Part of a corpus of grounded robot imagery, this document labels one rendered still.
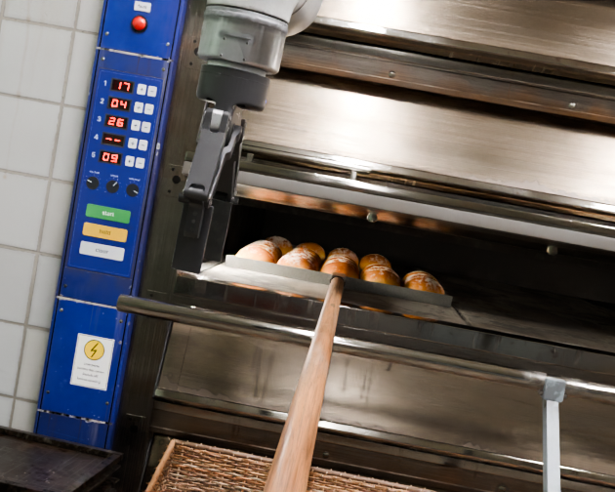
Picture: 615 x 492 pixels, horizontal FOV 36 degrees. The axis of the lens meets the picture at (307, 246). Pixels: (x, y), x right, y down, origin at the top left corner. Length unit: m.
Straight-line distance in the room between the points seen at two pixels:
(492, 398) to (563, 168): 0.48
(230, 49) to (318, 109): 0.93
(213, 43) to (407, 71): 0.95
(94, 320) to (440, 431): 0.73
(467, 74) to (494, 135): 0.13
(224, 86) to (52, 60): 1.04
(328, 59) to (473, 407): 0.76
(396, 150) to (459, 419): 0.55
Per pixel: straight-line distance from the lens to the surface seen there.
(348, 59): 1.90
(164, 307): 1.55
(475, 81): 1.91
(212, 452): 1.93
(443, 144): 1.88
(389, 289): 2.24
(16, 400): 2.05
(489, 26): 1.91
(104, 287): 1.92
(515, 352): 1.92
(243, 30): 0.98
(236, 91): 0.98
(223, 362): 1.93
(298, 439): 0.77
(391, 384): 1.92
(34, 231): 1.99
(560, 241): 1.76
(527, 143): 1.92
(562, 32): 1.94
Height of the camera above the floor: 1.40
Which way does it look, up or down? 4 degrees down
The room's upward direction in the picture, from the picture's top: 10 degrees clockwise
